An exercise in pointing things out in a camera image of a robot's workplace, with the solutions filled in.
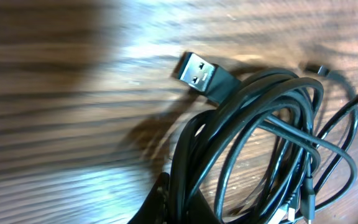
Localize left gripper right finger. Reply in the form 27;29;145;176
187;190;220;224

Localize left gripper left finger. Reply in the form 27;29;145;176
128;172;170;224

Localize black USB cable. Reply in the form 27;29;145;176
168;52;326;224
214;63;358;224

